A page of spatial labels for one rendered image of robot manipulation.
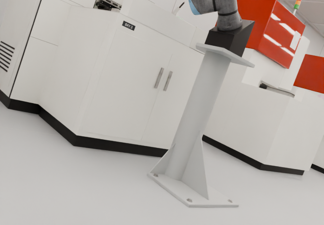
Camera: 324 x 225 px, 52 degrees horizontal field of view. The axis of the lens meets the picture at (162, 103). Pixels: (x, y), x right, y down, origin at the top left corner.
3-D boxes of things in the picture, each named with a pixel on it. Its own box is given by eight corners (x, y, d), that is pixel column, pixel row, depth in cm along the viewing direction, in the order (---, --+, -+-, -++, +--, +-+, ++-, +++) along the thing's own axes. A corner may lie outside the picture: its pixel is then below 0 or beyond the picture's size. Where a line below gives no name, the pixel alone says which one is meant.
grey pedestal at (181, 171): (238, 207, 193) (290, 74, 187) (188, 207, 163) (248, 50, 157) (181, 169, 231) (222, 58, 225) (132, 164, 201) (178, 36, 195)
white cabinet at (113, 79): (34, 114, 236) (70, 5, 230) (136, 133, 302) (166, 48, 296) (72, 149, 189) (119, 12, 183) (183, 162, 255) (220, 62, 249)
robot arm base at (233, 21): (248, 23, 194) (246, 6, 188) (227, 33, 189) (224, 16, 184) (231, 18, 206) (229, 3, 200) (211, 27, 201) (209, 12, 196)
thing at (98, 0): (92, 10, 241) (96, -3, 241) (137, 31, 271) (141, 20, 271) (93, 10, 240) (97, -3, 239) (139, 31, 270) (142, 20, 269)
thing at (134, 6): (118, 14, 195) (126, -8, 194) (180, 45, 233) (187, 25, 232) (127, 16, 189) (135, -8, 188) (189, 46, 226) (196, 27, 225)
